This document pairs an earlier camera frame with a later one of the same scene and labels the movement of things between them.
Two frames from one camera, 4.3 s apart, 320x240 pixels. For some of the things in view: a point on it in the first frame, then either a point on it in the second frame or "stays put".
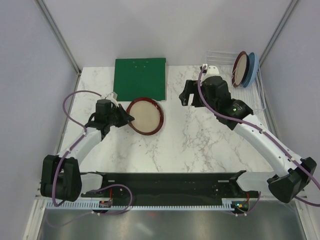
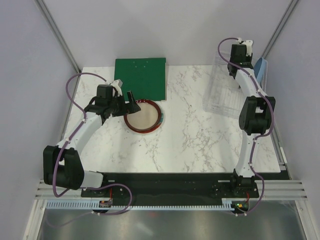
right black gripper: (190, 87) → (249, 58)
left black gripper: (125, 117) → (131, 108)
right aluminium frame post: (290, 8) stays put
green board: (138, 78) stays put
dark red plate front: (148, 115) stays put
